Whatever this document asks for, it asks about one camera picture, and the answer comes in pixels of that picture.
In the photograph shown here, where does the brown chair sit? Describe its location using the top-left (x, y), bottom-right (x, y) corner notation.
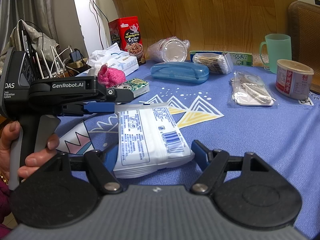
top-left (288, 1), bottom-right (320, 94)

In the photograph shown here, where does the blue glasses case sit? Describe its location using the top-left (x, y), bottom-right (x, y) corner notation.
top-left (150, 62), bottom-right (209, 85)

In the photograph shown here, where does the red white paper tub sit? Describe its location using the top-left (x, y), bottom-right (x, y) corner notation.
top-left (276, 59), bottom-right (314, 100)

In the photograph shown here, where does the pink knitted soft ball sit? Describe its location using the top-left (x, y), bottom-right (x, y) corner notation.
top-left (97, 64), bottom-right (126, 88)

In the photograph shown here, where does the white blue wet wipes pack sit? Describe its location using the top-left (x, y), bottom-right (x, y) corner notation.
top-left (113, 103), bottom-right (195, 179)

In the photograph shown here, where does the person's left hand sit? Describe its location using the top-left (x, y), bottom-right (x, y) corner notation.
top-left (1, 121), bottom-right (60, 181)

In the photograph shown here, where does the white tissue pack large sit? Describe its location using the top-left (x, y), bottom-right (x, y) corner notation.
top-left (87, 43), bottom-right (139, 76)

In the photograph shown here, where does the Crest toothpaste box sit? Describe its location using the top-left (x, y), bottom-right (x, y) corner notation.
top-left (190, 50), bottom-right (253, 67)

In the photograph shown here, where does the green patterned tissue pack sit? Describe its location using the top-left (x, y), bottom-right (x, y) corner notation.
top-left (113, 78), bottom-right (150, 98)

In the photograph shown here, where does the bagged white rope accessory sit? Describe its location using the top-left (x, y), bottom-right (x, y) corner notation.
top-left (228, 71), bottom-right (277, 108)

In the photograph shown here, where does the stack of clear plastic cups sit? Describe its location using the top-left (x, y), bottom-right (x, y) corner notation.
top-left (147, 36), bottom-right (190, 62)

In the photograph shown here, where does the red cereal tin box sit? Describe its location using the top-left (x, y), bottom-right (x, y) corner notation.
top-left (108, 16), bottom-right (145, 65)

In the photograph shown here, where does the cotton swab container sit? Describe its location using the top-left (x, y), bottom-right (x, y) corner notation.
top-left (191, 53), bottom-right (233, 74)

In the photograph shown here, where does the blue patterned tablecloth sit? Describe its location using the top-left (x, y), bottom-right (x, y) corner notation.
top-left (53, 60), bottom-right (320, 239)

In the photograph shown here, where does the black power adapter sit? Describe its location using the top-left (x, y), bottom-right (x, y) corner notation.
top-left (69, 50), bottom-right (82, 62)

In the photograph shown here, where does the green plastic mug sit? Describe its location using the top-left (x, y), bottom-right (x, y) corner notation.
top-left (259, 34), bottom-right (292, 74)

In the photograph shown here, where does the wooden board panel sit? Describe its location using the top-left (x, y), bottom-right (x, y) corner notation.
top-left (113, 0), bottom-right (296, 57)

